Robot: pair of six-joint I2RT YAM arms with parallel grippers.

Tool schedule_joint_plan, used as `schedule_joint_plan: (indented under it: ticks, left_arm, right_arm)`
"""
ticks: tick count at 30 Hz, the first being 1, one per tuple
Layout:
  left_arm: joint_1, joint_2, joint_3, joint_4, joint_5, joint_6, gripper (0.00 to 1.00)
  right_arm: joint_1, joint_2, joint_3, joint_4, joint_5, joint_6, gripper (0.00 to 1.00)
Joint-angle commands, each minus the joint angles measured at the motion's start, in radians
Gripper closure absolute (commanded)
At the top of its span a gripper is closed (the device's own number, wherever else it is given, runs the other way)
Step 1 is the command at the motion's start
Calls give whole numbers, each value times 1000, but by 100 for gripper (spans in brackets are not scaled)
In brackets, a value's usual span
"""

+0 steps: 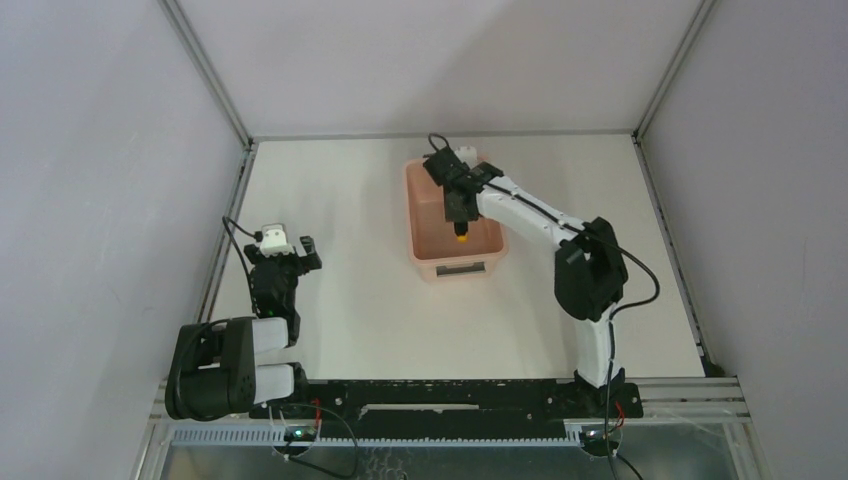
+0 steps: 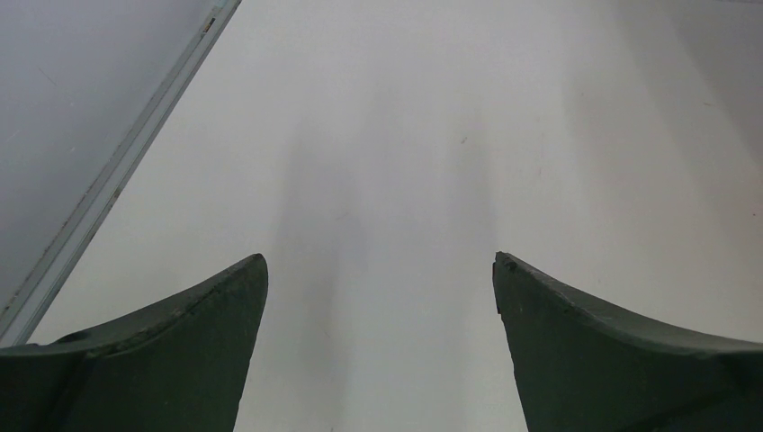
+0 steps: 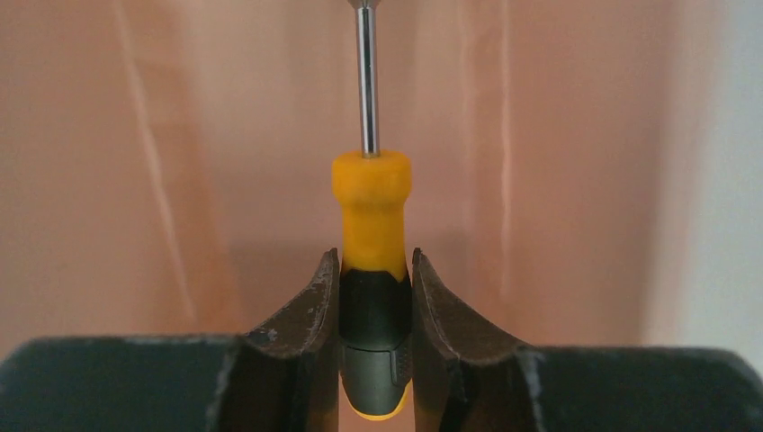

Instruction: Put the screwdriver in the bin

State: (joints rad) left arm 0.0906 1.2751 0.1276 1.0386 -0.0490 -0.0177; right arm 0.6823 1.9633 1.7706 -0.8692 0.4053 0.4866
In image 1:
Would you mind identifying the yellow black screwdriver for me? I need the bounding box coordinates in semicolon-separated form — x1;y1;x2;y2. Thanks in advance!
453;222;469;243

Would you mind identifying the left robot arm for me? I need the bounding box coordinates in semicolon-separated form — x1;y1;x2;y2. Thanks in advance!
164;236;322;422

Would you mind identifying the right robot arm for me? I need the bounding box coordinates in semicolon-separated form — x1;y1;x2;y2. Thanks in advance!
423;147;628;416

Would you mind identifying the pink plastic bin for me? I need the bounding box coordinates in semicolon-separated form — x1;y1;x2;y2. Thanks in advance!
403;158;509;282

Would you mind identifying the left controller board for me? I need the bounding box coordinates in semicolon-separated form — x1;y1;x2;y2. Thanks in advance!
283;426;319;443

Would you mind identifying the controller board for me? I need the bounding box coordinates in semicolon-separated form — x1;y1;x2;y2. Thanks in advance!
580;426;621;448
283;426;319;443

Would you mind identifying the right controller board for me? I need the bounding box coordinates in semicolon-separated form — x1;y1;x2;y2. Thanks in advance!
580;426;621;448

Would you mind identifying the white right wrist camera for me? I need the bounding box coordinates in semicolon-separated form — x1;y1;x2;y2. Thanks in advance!
453;146;479;165

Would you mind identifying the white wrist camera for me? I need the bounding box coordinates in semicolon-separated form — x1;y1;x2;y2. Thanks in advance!
259;223;295;258
453;146;479;165

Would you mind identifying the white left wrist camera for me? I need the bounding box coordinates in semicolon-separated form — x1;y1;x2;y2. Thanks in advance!
259;223;295;258

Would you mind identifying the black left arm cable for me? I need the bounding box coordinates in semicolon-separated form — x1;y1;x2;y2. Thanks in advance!
221;215;266;313

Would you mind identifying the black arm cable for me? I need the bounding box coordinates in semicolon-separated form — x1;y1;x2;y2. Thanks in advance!
427;132;662;480
221;215;266;313

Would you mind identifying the aluminium frame left rail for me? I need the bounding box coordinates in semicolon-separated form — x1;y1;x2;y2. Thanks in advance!
195;142;258;324

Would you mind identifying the aluminium frame rail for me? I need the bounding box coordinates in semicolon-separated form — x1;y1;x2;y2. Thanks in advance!
195;142;258;324
631;133;727;378

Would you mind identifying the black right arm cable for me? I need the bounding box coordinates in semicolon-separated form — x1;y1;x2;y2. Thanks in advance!
427;132;662;480

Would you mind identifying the grey slotted cable duct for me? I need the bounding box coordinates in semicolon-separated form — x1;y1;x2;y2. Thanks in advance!
165;423;591;448

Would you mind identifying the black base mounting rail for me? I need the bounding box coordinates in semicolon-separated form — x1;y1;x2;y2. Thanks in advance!
248;379;644;442

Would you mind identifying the aluminium frame right rail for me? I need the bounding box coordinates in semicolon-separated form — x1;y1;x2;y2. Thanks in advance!
631;133;727;378

